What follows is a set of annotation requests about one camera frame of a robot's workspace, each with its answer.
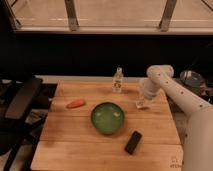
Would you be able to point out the black chair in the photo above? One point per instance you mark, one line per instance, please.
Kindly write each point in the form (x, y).
(13, 126)

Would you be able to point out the clear small bottle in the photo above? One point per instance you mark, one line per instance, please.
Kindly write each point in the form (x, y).
(118, 80)

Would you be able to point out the green bowl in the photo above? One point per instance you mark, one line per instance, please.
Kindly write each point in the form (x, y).
(107, 118)

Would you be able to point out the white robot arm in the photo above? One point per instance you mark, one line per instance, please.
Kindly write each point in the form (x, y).
(198, 144)

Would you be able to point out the blue round plate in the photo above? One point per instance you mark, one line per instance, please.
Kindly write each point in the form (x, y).
(191, 78)

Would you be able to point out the white sponge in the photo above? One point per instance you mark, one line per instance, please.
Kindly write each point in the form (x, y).
(141, 103)

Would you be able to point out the orange carrot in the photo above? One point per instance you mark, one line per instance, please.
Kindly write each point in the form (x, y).
(76, 103)

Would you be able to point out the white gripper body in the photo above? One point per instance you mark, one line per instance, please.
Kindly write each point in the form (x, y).
(148, 89)

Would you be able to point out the black rectangular block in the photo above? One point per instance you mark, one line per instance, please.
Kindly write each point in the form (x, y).
(133, 142)

